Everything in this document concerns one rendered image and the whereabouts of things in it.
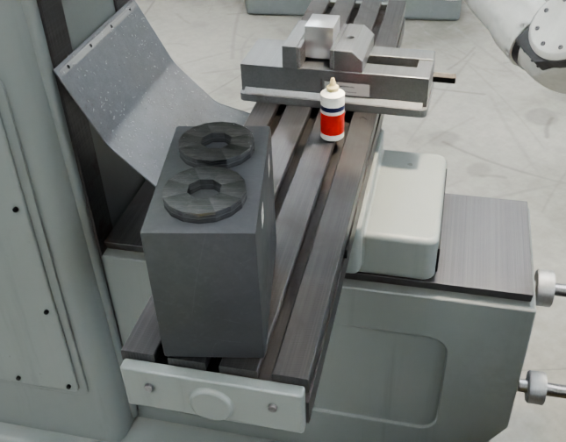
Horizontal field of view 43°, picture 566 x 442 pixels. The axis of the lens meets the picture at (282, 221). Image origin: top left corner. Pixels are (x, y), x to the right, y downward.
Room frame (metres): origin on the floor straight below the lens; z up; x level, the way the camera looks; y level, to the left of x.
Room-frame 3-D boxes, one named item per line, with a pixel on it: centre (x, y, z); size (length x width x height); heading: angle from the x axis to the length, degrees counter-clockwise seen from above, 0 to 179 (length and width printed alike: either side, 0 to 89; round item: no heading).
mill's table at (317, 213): (1.14, -0.06, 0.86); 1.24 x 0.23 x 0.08; 165
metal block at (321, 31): (1.25, -0.09, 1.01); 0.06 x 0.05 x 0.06; 163
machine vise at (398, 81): (1.24, -0.12, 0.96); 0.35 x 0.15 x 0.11; 73
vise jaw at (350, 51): (1.23, -0.14, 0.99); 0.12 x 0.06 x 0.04; 163
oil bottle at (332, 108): (1.07, -0.09, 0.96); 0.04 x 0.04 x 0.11
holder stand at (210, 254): (0.68, 0.08, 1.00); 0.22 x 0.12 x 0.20; 175
